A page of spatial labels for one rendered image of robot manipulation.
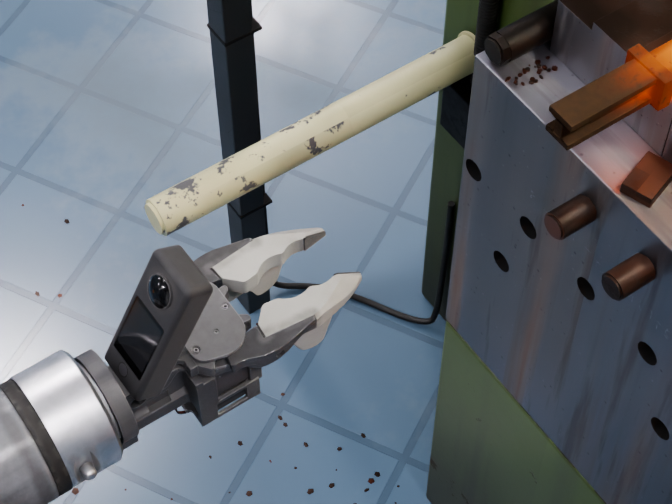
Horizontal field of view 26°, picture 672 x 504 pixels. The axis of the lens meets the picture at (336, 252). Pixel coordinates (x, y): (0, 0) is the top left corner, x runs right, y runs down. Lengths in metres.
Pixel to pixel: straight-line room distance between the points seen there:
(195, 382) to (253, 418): 1.11
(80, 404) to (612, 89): 0.50
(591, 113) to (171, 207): 0.56
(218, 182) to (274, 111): 0.92
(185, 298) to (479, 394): 0.80
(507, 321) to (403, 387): 0.65
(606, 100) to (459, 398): 0.68
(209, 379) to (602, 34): 0.47
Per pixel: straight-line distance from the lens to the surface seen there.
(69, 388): 1.02
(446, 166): 1.98
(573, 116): 1.18
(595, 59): 1.30
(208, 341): 1.05
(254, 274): 1.08
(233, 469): 2.13
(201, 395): 1.07
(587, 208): 1.29
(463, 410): 1.80
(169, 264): 0.99
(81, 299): 2.30
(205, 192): 1.59
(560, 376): 1.52
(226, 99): 1.87
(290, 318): 1.06
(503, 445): 1.75
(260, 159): 1.61
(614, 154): 1.29
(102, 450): 1.03
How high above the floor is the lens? 1.89
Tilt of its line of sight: 55 degrees down
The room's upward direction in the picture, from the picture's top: straight up
